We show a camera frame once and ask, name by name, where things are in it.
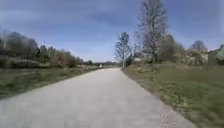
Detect small bare birch tree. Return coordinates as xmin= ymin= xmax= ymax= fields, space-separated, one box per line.
xmin=114 ymin=31 xmax=132 ymax=70

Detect grey asphalt path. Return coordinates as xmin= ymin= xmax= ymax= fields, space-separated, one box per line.
xmin=0 ymin=67 xmax=198 ymax=128

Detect tall bare tree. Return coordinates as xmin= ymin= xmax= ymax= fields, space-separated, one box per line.
xmin=138 ymin=0 xmax=169 ymax=64

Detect group of bushes and trees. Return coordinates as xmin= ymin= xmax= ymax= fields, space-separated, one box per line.
xmin=133 ymin=33 xmax=211 ymax=66

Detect grass verge with slope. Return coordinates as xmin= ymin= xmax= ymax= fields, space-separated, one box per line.
xmin=121 ymin=61 xmax=224 ymax=128

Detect row of trees and bushes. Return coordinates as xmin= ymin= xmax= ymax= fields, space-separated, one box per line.
xmin=0 ymin=30 xmax=118 ymax=70

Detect flat grass field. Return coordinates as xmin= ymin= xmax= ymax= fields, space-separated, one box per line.
xmin=0 ymin=65 xmax=116 ymax=100

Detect building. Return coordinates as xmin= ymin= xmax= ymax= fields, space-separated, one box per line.
xmin=207 ymin=44 xmax=224 ymax=66

